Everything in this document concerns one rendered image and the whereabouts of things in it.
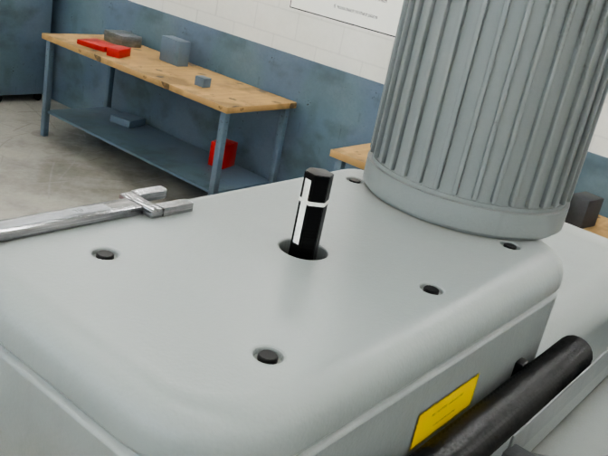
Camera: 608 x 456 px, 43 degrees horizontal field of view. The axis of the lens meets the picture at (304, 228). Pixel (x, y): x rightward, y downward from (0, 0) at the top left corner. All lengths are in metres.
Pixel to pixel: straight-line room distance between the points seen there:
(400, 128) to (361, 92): 4.91
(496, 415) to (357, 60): 5.10
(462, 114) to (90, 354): 0.38
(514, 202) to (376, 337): 0.25
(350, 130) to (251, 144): 1.00
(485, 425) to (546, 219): 0.22
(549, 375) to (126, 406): 0.40
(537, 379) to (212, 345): 0.33
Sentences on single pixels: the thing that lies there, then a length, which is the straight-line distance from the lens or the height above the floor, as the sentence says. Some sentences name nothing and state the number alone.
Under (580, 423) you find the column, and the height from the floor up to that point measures 1.56.
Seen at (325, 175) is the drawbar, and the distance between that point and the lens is 0.55.
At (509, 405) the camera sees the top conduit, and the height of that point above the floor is 1.80.
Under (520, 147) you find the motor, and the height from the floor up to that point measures 1.97.
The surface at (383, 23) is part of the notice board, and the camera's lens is 5.52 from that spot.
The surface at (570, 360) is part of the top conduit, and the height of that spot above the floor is 1.80.
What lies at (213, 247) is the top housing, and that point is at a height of 1.89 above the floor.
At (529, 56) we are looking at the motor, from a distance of 0.66.
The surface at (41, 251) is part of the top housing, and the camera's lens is 0.51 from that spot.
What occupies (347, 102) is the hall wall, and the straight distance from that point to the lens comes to 5.67.
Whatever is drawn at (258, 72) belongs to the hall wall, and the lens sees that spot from 6.21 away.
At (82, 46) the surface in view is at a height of 0.88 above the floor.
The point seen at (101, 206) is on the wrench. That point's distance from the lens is 0.57.
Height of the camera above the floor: 2.11
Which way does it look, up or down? 21 degrees down
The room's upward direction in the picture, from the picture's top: 12 degrees clockwise
